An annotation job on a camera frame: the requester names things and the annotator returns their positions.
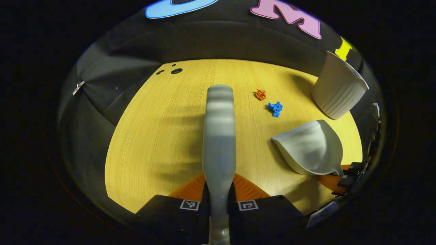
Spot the blue paper scrap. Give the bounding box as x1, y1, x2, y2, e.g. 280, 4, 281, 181
267, 101, 283, 118

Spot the white plastic dustpan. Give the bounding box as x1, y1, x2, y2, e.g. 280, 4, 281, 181
271, 119, 344, 176

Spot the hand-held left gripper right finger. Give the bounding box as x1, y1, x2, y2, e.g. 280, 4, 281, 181
229, 173, 303, 245

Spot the wooden desktop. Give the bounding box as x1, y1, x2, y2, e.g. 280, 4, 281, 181
105, 59, 363, 215

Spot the white ribbed garbage bin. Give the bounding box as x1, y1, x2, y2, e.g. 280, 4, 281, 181
311, 51, 369, 120

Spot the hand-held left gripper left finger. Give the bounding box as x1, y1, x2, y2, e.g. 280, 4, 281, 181
136, 174, 209, 245

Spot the small white broom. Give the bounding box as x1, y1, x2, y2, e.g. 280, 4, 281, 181
202, 84, 237, 245

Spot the black backdrop cloth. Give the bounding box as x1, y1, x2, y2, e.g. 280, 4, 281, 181
56, 0, 385, 225

